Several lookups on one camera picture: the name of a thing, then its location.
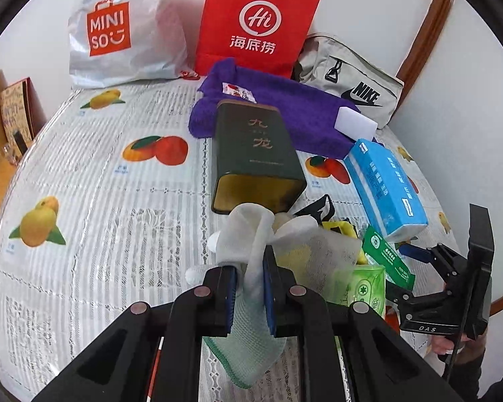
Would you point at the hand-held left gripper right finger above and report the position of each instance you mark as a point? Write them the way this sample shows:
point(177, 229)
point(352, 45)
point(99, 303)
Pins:
point(269, 297)

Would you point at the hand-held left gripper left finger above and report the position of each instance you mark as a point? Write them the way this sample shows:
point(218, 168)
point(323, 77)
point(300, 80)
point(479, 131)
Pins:
point(230, 297)

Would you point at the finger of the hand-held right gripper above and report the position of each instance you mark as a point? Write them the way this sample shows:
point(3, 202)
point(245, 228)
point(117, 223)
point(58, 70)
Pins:
point(415, 253)
point(423, 301)

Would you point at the dark green wipe sachet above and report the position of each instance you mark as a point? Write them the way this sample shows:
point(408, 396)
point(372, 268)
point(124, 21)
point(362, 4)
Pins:
point(383, 251)

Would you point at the light green tissue pack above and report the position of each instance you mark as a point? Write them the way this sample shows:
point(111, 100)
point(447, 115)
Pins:
point(366, 287)

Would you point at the white mesh dishcloth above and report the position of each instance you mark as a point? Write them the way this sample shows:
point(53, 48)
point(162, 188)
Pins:
point(243, 226)

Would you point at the person's right forearm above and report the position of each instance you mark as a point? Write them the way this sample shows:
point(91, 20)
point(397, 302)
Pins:
point(478, 370)

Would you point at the person's right hand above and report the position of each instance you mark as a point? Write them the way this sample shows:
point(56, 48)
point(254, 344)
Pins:
point(443, 345)

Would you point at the blue tissue pack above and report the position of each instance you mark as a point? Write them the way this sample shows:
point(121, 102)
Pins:
point(385, 184)

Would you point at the white sponge block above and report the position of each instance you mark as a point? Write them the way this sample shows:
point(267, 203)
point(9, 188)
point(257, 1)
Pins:
point(354, 123)

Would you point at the dark green tin box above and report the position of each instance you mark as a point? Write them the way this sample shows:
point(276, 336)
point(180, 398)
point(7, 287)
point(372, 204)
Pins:
point(251, 146)

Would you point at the fruit printed table cover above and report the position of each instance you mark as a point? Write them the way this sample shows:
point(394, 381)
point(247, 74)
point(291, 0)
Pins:
point(109, 192)

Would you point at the purple towel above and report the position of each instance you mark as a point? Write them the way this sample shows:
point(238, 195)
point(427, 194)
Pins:
point(302, 109)

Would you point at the small white red packet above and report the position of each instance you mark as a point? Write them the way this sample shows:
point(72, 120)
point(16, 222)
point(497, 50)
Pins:
point(238, 92)

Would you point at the grey sling bag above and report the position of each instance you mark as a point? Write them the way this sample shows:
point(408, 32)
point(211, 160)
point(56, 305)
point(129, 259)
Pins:
point(318, 54)

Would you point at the small red white item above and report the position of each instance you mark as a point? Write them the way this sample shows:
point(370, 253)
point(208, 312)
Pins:
point(190, 74)

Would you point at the white plastic shopping bag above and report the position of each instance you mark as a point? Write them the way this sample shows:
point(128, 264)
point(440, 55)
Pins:
point(151, 63)

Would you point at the wooden desk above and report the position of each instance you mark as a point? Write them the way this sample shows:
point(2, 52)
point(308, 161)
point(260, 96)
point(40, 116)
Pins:
point(0, 192)

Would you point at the brown printed card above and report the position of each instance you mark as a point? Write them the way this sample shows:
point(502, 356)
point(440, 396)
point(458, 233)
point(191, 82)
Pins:
point(19, 109)

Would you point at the red paper bag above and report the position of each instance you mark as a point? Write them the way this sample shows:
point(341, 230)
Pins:
point(234, 8)

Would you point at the brown wooden door frame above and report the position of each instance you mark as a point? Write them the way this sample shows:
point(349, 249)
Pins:
point(431, 37)

